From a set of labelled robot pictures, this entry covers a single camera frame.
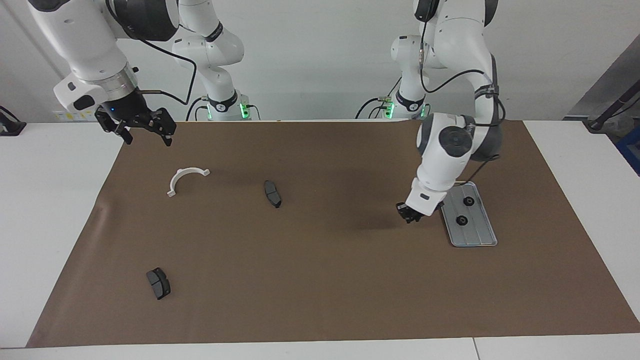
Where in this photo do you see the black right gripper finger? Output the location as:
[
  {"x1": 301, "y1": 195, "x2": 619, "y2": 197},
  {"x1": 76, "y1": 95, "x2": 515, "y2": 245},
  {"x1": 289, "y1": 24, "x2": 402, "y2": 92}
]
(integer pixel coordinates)
[
  {"x1": 150, "y1": 107, "x2": 177, "y2": 147},
  {"x1": 95, "y1": 109, "x2": 133, "y2": 145}
]

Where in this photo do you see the silver ribbed metal tray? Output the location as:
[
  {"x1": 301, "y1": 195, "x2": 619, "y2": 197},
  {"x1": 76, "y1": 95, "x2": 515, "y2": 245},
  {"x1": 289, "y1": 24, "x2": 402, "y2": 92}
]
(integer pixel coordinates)
[{"x1": 440, "y1": 181, "x2": 499, "y2": 248}]

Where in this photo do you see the brown table mat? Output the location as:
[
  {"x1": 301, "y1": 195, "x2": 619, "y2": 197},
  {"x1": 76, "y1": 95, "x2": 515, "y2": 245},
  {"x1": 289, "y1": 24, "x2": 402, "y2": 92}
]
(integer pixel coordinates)
[{"x1": 26, "y1": 120, "x2": 640, "y2": 348}]

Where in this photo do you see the black table clamp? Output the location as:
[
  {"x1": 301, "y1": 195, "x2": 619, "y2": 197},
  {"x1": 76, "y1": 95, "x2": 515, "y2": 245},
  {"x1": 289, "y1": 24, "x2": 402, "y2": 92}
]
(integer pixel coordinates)
[{"x1": 0, "y1": 106, "x2": 27, "y2": 137}]

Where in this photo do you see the dark grey brake pad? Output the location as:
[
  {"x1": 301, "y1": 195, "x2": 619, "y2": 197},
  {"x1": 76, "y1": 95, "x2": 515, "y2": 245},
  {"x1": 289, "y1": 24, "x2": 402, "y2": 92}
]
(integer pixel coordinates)
[
  {"x1": 145, "y1": 267, "x2": 172, "y2": 301},
  {"x1": 263, "y1": 180, "x2": 282, "y2": 209}
]

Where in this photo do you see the blue box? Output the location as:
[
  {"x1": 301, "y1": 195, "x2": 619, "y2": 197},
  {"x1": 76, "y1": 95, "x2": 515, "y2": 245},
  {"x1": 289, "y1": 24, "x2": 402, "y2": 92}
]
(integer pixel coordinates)
[{"x1": 615, "y1": 125, "x2": 640, "y2": 177}]

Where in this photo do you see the black pole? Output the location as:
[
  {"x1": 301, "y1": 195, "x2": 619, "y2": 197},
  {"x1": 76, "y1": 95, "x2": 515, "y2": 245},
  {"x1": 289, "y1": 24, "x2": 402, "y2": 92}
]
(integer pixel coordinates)
[{"x1": 582, "y1": 82, "x2": 640, "y2": 133}]

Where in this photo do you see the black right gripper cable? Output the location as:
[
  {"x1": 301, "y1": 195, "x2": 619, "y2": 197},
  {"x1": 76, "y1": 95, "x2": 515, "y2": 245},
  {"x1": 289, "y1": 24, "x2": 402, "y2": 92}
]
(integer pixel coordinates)
[{"x1": 102, "y1": 0, "x2": 198, "y2": 106}]

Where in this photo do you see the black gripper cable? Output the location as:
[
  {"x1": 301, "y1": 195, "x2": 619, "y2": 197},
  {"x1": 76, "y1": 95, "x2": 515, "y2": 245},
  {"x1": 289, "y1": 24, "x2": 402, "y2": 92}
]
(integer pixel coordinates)
[
  {"x1": 102, "y1": 0, "x2": 198, "y2": 106},
  {"x1": 419, "y1": 0, "x2": 507, "y2": 183}
]

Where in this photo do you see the black arm base cable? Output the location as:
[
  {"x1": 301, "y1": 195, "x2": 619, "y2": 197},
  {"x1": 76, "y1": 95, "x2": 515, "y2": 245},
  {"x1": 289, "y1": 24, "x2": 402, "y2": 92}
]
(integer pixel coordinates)
[
  {"x1": 356, "y1": 74, "x2": 403, "y2": 120},
  {"x1": 186, "y1": 97, "x2": 207, "y2": 122}
]

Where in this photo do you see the white wall socket box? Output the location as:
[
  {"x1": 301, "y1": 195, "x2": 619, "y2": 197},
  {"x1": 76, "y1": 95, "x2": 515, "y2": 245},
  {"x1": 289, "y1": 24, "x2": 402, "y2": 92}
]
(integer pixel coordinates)
[{"x1": 52, "y1": 96, "x2": 107, "y2": 123}]

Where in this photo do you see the white curved plastic bracket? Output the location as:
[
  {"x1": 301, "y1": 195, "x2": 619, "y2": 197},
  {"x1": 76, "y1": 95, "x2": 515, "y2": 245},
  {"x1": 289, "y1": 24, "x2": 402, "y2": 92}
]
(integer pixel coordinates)
[{"x1": 166, "y1": 167, "x2": 211, "y2": 198}]

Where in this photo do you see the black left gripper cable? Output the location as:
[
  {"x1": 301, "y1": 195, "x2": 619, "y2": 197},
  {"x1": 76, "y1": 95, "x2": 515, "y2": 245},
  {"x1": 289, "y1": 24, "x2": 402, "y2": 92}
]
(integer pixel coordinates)
[{"x1": 419, "y1": 0, "x2": 507, "y2": 183}]

